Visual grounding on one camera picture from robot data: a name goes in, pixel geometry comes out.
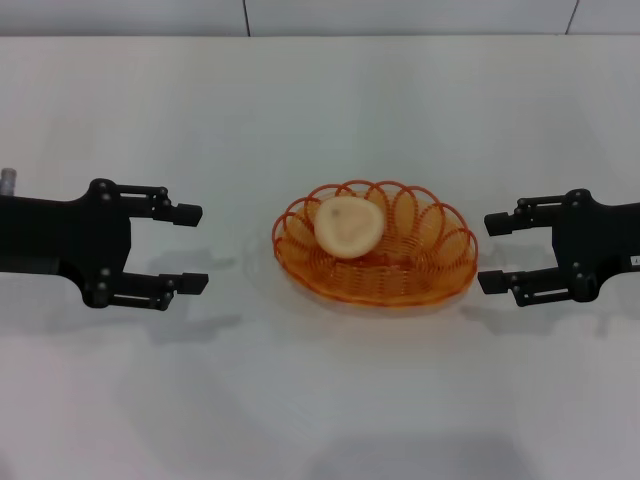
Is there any round pale bread bun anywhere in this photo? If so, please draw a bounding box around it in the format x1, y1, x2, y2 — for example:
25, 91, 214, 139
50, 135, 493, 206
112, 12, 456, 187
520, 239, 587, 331
313, 195, 387, 260

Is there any orange wire basket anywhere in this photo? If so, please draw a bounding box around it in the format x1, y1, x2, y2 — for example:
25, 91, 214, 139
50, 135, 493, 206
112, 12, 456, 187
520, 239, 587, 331
271, 178, 479, 309

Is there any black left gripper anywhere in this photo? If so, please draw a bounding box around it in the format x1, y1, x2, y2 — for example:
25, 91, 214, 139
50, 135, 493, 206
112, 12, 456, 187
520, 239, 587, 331
0, 176, 210, 312

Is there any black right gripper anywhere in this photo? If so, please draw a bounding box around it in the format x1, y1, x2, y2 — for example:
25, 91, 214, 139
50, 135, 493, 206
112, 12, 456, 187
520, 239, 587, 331
477, 187, 640, 308

